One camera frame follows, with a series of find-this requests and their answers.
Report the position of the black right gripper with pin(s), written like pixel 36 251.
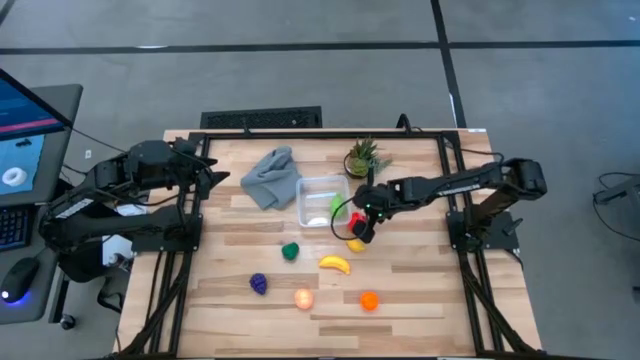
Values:
pixel 375 200

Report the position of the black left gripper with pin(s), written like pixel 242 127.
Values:
pixel 187 160

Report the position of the red toy bell pepper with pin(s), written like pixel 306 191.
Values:
pixel 355 220

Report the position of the light green toy pear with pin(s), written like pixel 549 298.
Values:
pixel 339 206

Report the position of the yellow toy lemon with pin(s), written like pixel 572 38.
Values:
pixel 355 246

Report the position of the yellow toy banana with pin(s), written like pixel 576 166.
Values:
pixel 334 263

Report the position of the dark green toy vegetable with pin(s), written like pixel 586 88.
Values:
pixel 290 251

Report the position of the orange toy tangerine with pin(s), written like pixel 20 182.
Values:
pixel 369 301

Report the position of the peach toy fruit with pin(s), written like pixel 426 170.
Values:
pixel 303 299

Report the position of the purple toy grapes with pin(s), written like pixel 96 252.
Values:
pixel 258 284

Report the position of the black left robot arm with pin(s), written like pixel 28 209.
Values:
pixel 110 220

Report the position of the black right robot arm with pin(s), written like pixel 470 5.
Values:
pixel 450 187

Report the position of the clear plastic tupperware container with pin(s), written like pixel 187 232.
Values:
pixel 315 200

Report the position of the potted succulent plant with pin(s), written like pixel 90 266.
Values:
pixel 361 162

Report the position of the grey cloth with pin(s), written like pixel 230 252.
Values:
pixel 272 180

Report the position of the black floor vent grille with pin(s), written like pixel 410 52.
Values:
pixel 260 118

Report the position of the white floor outlet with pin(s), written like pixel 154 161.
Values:
pixel 88 154

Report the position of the white power box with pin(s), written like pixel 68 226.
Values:
pixel 116 250

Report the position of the grey desk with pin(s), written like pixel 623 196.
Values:
pixel 47 272

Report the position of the computer monitor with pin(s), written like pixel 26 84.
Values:
pixel 20 115

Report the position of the black keyboard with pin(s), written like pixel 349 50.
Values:
pixel 14 227

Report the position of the black computer mouse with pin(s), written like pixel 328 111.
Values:
pixel 19 277

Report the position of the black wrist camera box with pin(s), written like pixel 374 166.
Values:
pixel 364 232

